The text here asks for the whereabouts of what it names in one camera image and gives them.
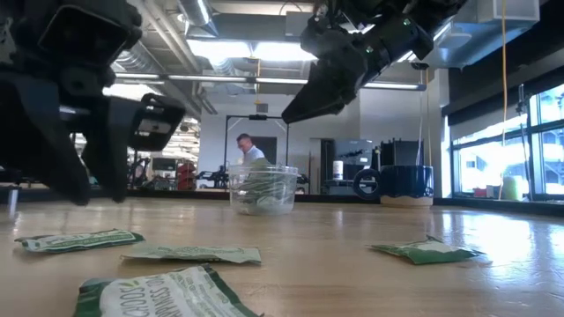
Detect green white sweetener packet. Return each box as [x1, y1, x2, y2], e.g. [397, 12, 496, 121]
[122, 245, 263, 267]
[235, 178, 295, 197]
[235, 195, 294, 215]
[246, 158, 275, 178]
[367, 236, 484, 267]
[15, 228, 145, 255]
[74, 265, 261, 317]

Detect red robot equipment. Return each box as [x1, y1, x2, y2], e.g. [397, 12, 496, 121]
[175, 160, 197, 191]

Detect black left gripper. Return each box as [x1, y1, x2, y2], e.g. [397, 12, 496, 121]
[0, 0, 143, 207]

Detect clear plastic container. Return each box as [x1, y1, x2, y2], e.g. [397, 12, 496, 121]
[226, 163, 300, 217]

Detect black aluminium table frame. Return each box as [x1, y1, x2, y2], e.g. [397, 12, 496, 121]
[0, 186, 564, 217]

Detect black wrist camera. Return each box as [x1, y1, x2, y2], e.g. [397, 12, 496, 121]
[127, 92, 186, 153]
[301, 17, 367, 78]

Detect pale green container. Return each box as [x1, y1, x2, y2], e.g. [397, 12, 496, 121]
[501, 175, 524, 202]

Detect black equipment box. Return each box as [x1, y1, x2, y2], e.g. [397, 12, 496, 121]
[379, 138, 425, 167]

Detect distant black robot arms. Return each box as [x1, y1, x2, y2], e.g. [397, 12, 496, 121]
[127, 156, 153, 188]

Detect black framed window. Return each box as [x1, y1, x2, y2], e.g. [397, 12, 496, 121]
[449, 83, 564, 203]

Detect black metal gantry frame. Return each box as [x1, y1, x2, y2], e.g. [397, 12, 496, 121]
[223, 114, 291, 188]

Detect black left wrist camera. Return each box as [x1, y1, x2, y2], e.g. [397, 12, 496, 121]
[127, 92, 186, 153]

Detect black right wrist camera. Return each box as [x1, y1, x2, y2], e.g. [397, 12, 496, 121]
[301, 17, 367, 78]

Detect long ceiling light fixture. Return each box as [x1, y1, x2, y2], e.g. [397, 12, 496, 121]
[112, 71, 427, 92]

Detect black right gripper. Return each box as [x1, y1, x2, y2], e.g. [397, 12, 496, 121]
[281, 0, 442, 125]

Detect dark blue ceramic mug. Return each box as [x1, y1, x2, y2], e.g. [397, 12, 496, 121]
[354, 165, 436, 210]

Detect grey ceiling box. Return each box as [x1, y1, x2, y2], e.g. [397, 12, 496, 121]
[285, 11, 310, 39]

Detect person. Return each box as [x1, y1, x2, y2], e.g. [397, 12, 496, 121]
[235, 133, 267, 166]

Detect silver metal post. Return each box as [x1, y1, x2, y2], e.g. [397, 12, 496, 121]
[5, 188, 19, 219]

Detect dark grey monitor back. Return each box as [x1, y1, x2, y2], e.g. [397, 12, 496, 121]
[332, 138, 375, 167]

